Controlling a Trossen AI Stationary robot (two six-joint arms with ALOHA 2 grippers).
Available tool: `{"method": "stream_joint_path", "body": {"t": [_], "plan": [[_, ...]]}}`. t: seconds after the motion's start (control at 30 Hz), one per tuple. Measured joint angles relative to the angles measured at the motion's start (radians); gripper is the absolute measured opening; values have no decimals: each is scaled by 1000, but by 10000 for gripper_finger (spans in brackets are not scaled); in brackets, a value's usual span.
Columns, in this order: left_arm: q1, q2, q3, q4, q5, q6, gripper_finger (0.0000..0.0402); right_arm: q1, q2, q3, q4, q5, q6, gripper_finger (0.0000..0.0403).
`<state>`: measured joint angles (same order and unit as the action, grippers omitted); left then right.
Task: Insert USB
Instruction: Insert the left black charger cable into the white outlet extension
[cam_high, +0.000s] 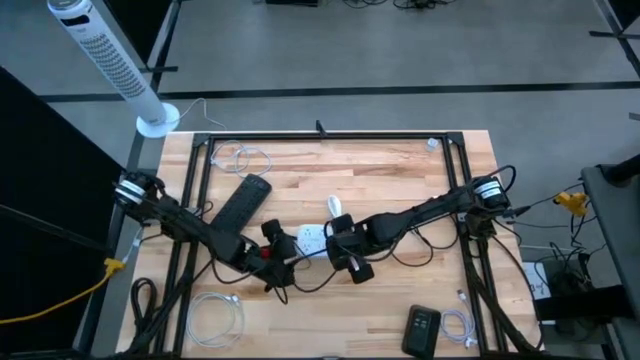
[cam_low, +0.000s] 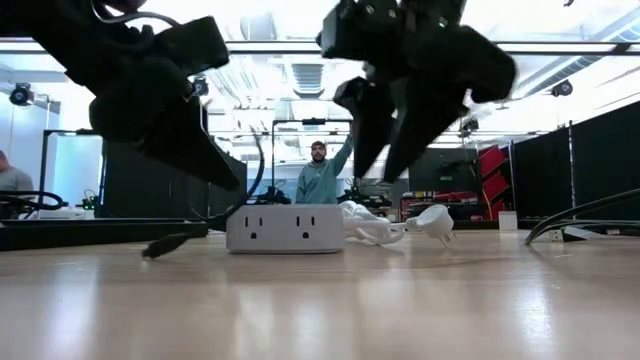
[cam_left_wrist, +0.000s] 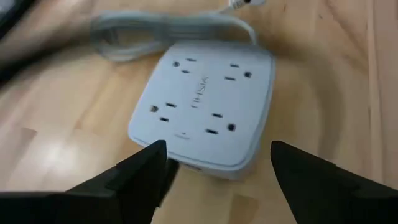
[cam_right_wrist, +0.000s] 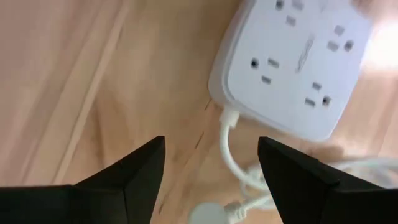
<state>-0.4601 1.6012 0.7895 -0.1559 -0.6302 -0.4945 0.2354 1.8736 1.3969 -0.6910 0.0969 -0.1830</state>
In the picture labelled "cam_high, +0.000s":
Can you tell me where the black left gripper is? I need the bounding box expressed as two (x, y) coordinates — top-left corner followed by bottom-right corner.
(244, 218), (301, 290)

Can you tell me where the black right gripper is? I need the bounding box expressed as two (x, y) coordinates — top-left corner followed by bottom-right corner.
(324, 214), (375, 285)

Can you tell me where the white multi-outlet power cube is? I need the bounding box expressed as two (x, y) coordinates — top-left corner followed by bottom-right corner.
(295, 223), (332, 259)

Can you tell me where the long black power strip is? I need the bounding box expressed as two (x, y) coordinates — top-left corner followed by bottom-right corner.
(208, 173), (274, 236)

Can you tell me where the white USB cable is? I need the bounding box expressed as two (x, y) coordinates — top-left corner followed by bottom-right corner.
(439, 288), (477, 350)
(185, 291), (246, 349)
(209, 139), (274, 177)

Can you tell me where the black charging block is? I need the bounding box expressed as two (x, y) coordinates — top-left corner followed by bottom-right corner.
(402, 303), (443, 359)

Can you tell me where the white paper sheet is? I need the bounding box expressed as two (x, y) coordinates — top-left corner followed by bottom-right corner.
(522, 260), (552, 301)

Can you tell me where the yellow clamp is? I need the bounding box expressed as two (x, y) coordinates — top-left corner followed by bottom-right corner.
(552, 191), (590, 218)

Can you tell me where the white tower fan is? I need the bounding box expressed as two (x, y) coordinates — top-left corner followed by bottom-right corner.
(47, 0), (181, 140)

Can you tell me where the black equipment box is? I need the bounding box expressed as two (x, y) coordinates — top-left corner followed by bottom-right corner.
(534, 257), (634, 324)

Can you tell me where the flat black floor object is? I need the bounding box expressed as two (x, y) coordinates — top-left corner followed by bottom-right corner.
(263, 0), (321, 8)

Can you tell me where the black partition panel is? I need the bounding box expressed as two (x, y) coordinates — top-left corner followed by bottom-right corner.
(102, 0), (181, 76)
(0, 64), (126, 354)

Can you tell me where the black side table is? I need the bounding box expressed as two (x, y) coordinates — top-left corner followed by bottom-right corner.
(580, 154), (640, 360)

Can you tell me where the black partition stand foot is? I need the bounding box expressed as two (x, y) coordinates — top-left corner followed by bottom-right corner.
(588, 0), (640, 79)

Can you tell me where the black coiled power cord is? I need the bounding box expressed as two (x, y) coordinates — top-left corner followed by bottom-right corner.
(128, 276), (160, 351)

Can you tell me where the short white connector cable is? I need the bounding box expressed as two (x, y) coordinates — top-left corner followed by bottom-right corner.
(121, 224), (146, 264)

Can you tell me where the yellow extension cord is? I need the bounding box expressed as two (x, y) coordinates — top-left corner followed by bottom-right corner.
(0, 257), (127, 326)

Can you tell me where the thin white fan cord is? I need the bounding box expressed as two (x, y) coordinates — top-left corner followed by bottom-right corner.
(177, 97), (227, 130)

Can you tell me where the black cable plug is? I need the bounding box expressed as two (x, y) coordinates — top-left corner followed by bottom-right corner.
(501, 203), (532, 220)

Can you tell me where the black floor cable tangle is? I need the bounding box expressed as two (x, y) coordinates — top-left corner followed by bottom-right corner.
(342, 0), (459, 11)

